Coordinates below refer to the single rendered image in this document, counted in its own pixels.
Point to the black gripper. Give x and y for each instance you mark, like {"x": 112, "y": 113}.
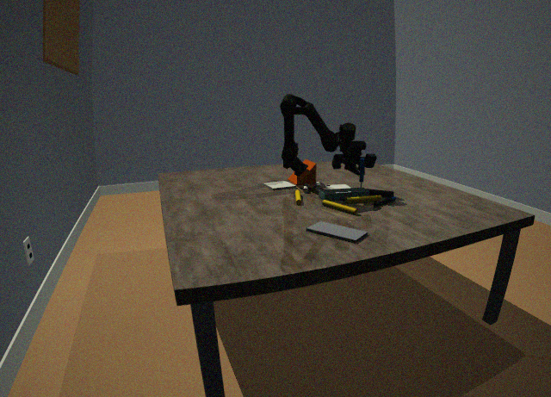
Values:
{"x": 351, "y": 161}

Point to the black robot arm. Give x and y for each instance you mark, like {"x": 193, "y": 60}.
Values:
{"x": 329, "y": 140}

